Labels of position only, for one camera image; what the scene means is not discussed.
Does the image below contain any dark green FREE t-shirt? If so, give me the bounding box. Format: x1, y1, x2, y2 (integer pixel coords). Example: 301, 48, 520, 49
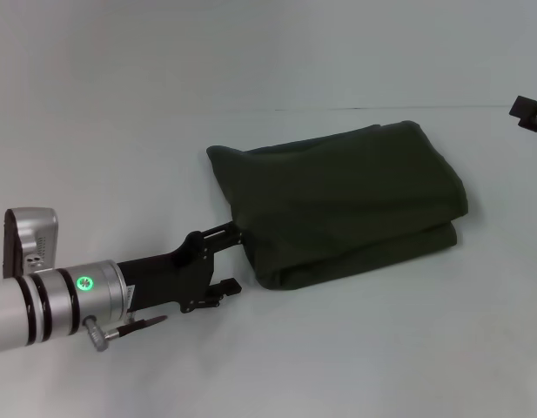
205, 119, 470, 292

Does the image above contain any left arm connector cable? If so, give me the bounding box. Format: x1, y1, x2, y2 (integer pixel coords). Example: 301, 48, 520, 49
84, 313, 169, 353

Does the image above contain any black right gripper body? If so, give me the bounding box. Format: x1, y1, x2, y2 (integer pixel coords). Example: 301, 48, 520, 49
518, 98, 537, 139

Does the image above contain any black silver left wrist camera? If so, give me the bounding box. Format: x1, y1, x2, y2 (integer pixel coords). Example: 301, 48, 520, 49
1, 207, 60, 280

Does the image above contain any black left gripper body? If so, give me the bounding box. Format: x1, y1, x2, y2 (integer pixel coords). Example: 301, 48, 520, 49
115, 230, 221, 315

